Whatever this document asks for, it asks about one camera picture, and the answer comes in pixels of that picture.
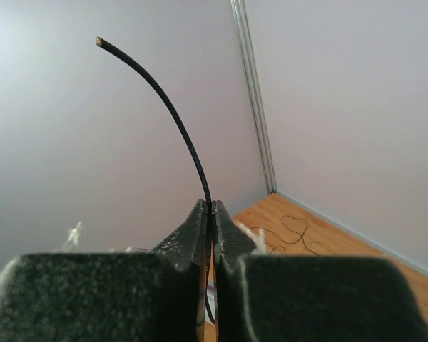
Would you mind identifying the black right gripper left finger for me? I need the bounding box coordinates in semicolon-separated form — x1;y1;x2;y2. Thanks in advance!
0;200;207;341

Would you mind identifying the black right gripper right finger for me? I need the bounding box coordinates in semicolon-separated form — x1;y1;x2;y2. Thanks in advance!
212;201;428;341

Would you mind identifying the black wire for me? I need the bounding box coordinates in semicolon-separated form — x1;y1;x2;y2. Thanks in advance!
93;36;218;321

